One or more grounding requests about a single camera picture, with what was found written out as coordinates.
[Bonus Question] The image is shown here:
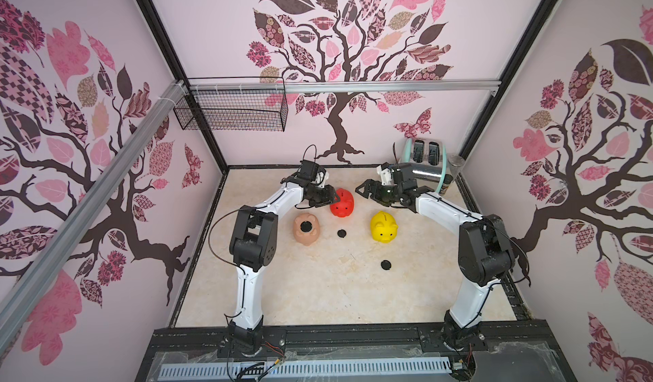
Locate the red piggy bank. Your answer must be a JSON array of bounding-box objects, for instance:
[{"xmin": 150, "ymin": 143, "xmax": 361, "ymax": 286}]
[{"xmin": 330, "ymin": 188, "xmax": 355, "ymax": 218}]

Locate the peach piggy bank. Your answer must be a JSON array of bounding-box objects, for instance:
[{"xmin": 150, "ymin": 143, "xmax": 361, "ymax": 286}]
[{"xmin": 292, "ymin": 213, "xmax": 321, "ymax": 246}]

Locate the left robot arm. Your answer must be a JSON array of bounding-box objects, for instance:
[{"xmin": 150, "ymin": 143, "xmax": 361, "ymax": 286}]
[{"xmin": 228, "ymin": 172, "xmax": 339, "ymax": 351}]

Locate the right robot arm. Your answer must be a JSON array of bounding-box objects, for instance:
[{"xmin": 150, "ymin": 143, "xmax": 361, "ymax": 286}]
[{"xmin": 355, "ymin": 163, "xmax": 515, "ymax": 350}]

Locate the yellow piggy bank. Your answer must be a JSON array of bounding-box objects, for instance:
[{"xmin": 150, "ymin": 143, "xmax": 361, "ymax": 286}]
[{"xmin": 370, "ymin": 211, "xmax": 399, "ymax": 244}]

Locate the mint chrome toaster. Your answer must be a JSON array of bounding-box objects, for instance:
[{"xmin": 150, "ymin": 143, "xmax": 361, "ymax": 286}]
[{"xmin": 400, "ymin": 137, "xmax": 452, "ymax": 195}]

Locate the glass jar behind toaster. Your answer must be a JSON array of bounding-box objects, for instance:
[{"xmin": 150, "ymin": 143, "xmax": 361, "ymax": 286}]
[{"xmin": 439, "ymin": 154, "xmax": 466, "ymax": 196}]

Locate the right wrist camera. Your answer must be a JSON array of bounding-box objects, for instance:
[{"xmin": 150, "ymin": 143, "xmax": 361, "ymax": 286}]
[{"xmin": 376, "ymin": 163, "xmax": 394, "ymax": 186}]

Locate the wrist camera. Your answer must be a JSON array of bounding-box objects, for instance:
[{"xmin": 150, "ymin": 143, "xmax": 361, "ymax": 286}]
[
  {"xmin": 376, "ymin": 163, "xmax": 394, "ymax": 186},
  {"xmin": 298, "ymin": 159, "xmax": 328, "ymax": 186}
]

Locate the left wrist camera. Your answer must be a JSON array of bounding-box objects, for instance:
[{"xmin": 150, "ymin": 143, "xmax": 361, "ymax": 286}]
[{"xmin": 298, "ymin": 159, "xmax": 328, "ymax": 186}]

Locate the back aluminium rail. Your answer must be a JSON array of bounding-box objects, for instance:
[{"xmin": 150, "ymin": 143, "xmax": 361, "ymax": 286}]
[{"xmin": 190, "ymin": 79, "xmax": 501, "ymax": 94}]

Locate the aluminium rail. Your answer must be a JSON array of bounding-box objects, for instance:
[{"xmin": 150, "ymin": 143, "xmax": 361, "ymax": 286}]
[
  {"xmin": 1, "ymin": 81, "xmax": 188, "ymax": 351},
  {"xmin": 190, "ymin": 79, "xmax": 501, "ymax": 94}
]

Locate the black wire basket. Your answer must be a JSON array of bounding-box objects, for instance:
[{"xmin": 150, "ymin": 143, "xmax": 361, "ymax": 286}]
[{"xmin": 173, "ymin": 76, "xmax": 289, "ymax": 132}]

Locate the white slotted cable duct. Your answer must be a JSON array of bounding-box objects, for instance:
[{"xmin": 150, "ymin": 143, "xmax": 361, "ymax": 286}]
[{"xmin": 155, "ymin": 358, "xmax": 452, "ymax": 381}]

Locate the black base frame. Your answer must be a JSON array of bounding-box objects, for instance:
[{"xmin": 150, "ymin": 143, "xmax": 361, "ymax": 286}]
[{"xmin": 136, "ymin": 320, "xmax": 575, "ymax": 381}]

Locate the left aluminium rail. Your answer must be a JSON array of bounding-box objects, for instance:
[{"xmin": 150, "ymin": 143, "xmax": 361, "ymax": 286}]
[{"xmin": 1, "ymin": 81, "xmax": 188, "ymax": 351}]

